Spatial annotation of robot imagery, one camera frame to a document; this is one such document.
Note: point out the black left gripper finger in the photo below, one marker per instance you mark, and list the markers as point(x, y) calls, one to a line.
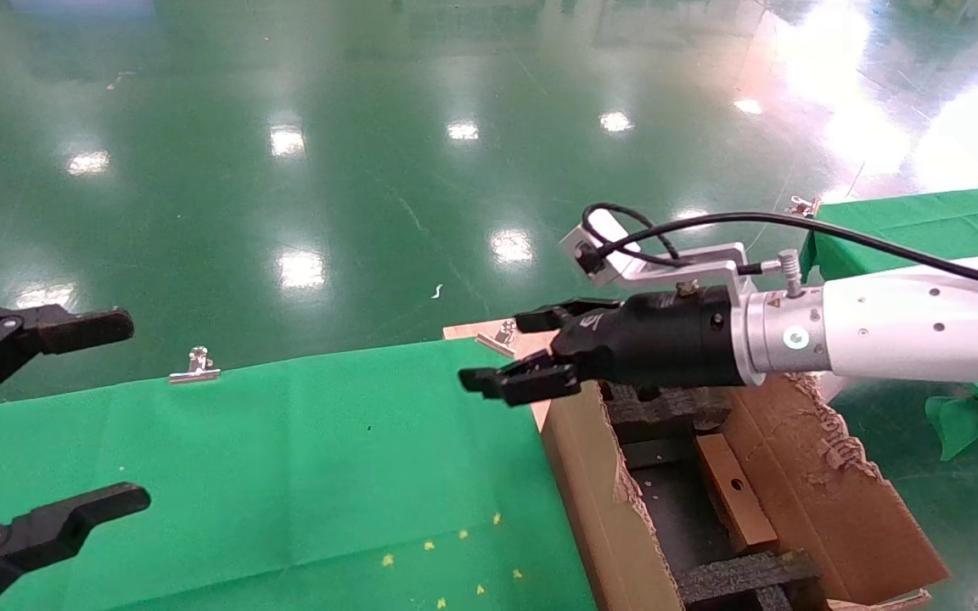
point(73, 329)
point(47, 535)

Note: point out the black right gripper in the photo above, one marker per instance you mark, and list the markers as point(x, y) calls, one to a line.
point(667, 339)

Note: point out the small brown box with holes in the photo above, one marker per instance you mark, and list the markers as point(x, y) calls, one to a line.
point(735, 492)

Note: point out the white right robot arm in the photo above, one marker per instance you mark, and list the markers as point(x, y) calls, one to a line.
point(896, 331)

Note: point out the large open cardboard carton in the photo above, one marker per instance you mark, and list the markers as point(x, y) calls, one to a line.
point(599, 492)

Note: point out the light wooden board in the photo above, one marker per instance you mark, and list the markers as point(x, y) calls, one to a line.
point(540, 342)

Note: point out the silver binder clip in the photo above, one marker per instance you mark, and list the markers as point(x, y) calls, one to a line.
point(803, 206)
point(497, 342)
point(196, 373)

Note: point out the notched black foam block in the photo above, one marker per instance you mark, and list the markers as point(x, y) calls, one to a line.
point(667, 412)

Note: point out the black foam base sheet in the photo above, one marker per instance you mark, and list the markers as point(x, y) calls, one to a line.
point(676, 509)

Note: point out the large flat green tablecloth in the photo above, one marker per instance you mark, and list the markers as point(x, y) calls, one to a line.
point(285, 467)

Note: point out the long black foam block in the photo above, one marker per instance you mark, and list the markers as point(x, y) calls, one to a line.
point(735, 577)

